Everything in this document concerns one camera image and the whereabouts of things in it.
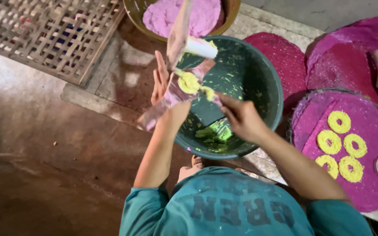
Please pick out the person's left hand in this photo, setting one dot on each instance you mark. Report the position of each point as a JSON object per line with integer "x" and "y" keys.
{"x": 158, "y": 88}

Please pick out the person's right hand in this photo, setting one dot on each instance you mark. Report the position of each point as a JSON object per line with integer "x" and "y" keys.
{"x": 246, "y": 119}

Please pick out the person's left fingers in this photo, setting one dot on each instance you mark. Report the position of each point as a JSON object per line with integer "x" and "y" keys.
{"x": 161, "y": 68}

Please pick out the person's right fingers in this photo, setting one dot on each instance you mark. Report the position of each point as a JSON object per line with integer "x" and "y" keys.
{"x": 226, "y": 101}

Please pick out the yellow dough lump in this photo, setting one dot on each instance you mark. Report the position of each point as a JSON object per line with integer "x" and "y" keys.
{"x": 189, "y": 82}

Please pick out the dark green plastic basin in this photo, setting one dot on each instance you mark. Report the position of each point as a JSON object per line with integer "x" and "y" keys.
{"x": 251, "y": 82}

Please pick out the yellow-green dough remains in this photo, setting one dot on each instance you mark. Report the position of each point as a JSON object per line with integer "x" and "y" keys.
{"x": 217, "y": 134}

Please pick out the white tube with yellow dough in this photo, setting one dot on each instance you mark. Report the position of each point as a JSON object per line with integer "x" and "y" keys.
{"x": 202, "y": 48}

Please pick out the dark red round cracker sheet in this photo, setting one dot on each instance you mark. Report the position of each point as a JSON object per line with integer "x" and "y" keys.
{"x": 284, "y": 62}

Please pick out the light pink dough mass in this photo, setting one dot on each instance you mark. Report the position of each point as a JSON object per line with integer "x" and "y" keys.
{"x": 205, "y": 14}

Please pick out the brown bowl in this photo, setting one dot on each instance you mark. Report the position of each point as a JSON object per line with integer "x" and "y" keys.
{"x": 231, "y": 13}

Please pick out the person's teal shirt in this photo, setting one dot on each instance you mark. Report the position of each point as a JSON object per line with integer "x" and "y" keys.
{"x": 215, "y": 206}

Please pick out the woven bamboo tray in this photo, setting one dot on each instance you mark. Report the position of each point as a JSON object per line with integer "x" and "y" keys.
{"x": 44, "y": 32}

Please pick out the large magenta round cracker sheet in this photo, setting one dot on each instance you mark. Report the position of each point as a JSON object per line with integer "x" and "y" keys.
{"x": 343, "y": 62}

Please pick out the round tray with magenta sheet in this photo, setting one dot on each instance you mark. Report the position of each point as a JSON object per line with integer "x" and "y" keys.
{"x": 369, "y": 193}

